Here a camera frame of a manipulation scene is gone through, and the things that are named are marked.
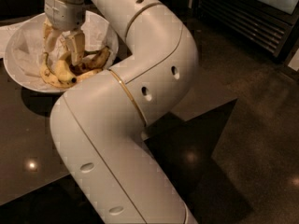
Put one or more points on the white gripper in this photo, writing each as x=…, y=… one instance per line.
x=64, y=13

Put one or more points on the spotted banana left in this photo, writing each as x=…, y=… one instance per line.
x=48, y=77

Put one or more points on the yellow green banana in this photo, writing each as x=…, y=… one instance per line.
x=63, y=73

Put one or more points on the spotted banana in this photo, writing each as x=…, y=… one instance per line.
x=91, y=60
x=88, y=74
x=48, y=77

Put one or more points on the spotted banana bottom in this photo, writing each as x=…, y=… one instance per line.
x=88, y=74

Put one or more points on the white bowl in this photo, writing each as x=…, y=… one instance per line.
x=106, y=38

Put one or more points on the spotted banana right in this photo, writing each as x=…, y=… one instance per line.
x=91, y=60

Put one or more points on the dark appliance with vent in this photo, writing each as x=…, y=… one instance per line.
x=271, y=24

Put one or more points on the white paper liner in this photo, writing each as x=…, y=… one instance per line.
x=28, y=44

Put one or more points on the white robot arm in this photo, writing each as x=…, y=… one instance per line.
x=96, y=126

